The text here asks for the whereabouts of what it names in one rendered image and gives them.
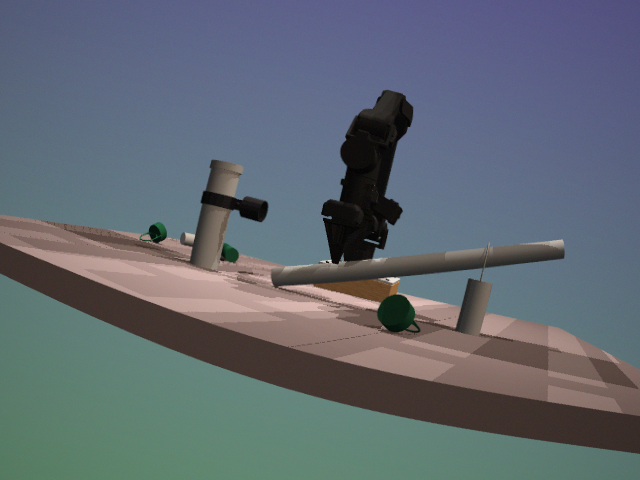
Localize green cylinder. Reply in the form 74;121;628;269
221;243;239;262

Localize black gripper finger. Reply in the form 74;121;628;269
323;218;361;264
343;229;375;262

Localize dark green mug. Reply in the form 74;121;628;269
140;222;167;243
377;294;421;333

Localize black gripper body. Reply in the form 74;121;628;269
321;174;378;232

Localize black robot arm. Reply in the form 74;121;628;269
340;90;413;261

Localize white cylinder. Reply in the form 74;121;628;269
180;232;195;247

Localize black band with end cup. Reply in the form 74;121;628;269
201;191;269;222

